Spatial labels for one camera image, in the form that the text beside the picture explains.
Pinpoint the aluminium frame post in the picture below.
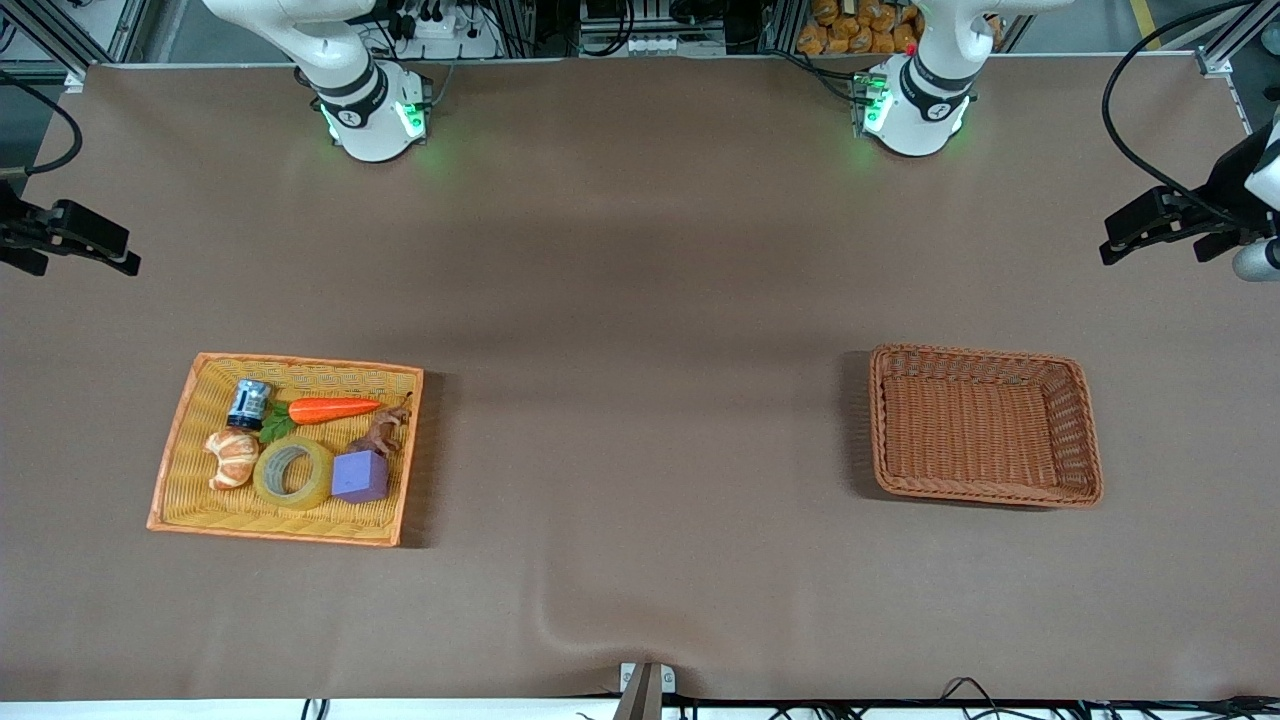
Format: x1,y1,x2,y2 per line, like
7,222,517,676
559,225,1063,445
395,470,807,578
0,0,151,91
1195,0,1280,77

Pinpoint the toy croissant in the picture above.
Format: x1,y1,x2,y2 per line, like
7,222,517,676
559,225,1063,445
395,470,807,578
205,429,262,491

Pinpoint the brown wicker basket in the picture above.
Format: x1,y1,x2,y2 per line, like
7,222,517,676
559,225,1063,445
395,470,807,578
868,344,1104,509

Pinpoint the orange toy carrot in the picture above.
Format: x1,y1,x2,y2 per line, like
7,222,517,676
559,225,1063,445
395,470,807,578
258,396,385,446

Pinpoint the bag of orange breads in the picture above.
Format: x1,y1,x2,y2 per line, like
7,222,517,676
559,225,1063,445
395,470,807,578
797,0,923,56

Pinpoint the purple foam cube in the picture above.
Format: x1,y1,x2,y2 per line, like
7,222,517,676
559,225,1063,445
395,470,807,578
331,450,390,505

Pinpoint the yellow tape roll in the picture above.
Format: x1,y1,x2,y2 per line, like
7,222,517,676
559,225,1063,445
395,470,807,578
252,436,336,512

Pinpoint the small blue silver can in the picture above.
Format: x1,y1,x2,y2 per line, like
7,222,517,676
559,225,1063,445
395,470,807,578
226,379,274,433

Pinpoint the long white socket strip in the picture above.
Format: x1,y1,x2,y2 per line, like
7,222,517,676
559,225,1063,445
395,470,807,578
580,35,727,58

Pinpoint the black floor cable bundle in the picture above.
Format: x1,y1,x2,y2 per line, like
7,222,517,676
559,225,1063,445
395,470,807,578
935,678,1280,720

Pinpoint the brown table cover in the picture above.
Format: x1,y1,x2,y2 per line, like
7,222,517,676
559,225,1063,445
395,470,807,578
0,55,1280,701

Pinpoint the brown toy animal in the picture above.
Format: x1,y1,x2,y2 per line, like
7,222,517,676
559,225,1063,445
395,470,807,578
348,392,414,459

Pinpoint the white power strip with plugs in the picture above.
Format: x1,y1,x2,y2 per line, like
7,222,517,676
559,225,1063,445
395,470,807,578
385,0,501,61

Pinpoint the orange woven tray basket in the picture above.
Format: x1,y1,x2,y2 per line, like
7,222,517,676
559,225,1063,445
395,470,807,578
147,352,425,548

